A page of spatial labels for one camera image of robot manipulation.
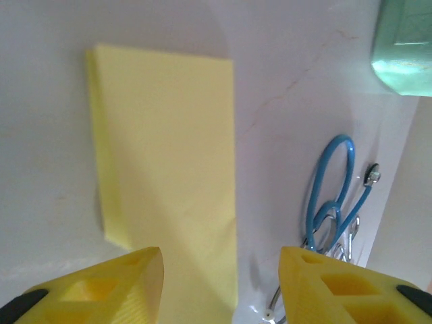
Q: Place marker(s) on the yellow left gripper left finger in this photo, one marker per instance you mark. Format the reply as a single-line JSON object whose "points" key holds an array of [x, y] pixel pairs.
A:
{"points": [[101, 297]]}

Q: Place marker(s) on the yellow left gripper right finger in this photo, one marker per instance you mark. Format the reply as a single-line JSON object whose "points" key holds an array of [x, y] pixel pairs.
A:
{"points": [[337, 297]]}

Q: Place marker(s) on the mint green zip pouch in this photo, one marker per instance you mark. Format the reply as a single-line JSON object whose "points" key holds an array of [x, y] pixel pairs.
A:
{"points": [[405, 50]]}

